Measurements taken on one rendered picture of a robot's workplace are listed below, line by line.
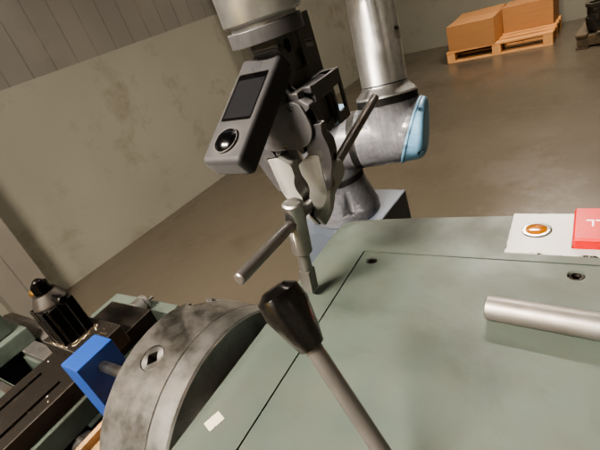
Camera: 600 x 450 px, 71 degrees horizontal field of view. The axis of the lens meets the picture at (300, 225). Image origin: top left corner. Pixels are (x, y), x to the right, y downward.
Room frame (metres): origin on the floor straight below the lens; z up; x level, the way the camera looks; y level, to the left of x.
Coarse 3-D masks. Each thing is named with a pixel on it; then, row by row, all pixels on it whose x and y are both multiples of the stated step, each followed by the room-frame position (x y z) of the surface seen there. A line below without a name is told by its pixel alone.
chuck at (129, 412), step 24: (192, 312) 0.48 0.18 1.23; (216, 312) 0.47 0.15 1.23; (144, 336) 0.46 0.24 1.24; (168, 336) 0.44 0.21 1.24; (192, 336) 0.42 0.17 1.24; (168, 360) 0.40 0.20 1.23; (120, 384) 0.41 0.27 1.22; (144, 384) 0.39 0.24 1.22; (120, 408) 0.38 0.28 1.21; (144, 408) 0.36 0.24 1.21; (120, 432) 0.36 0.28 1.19; (144, 432) 0.34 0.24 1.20
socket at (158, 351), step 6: (156, 348) 0.43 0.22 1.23; (162, 348) 0.42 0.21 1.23; (150, 354) 0.43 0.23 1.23; (156, 354) 0.43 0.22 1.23; (162, 354) 0.41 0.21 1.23; (144, 360) 0.42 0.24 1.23; (150, 360) 0.42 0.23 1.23; (156, 360) 0.43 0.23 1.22; (144, 366) 0.41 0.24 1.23; (150, 366) 0.41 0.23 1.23
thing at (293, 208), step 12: (288, 204) 0.38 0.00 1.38; (300, 204) 0.38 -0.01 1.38; (288, 216) 0.38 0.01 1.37; (300, 216) 0.38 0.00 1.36; (300, 228) 0.38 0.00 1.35; (300, 240) 0.38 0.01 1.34; (300, 252) 0.38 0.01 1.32; (300, 264) 0.39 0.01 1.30; (300, 276) 0.39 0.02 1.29; (312, 276) 0.39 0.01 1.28; (312, 288) 0.39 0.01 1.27
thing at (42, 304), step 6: (54, 288) 0.90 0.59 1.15; (60, 288) 0.90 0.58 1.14; (48, 294) 0.88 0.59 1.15; (54, 294) 0.88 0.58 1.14; (66, 294) 0.90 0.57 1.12; (36, 300) 0.87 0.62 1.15; (42, 300) 0.87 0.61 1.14; (48, 300) 0.87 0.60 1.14; (36, 306) 0.87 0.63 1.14; (42, 306) 0.86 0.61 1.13; (48, 306) 0.86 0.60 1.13
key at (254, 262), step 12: (372, 96) 0.56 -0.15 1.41; (372, 108) 0.54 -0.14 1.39; (360, 120) 0.52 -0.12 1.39; (348, 144) 0.48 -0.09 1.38; (312, 204) 0.41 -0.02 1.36; (288, 228) 0.37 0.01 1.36; (276, 240) 0.35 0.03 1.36; (264, 252) 0.34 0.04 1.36; (252, 264) 0.32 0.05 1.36; (240, 276) 0.31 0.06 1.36
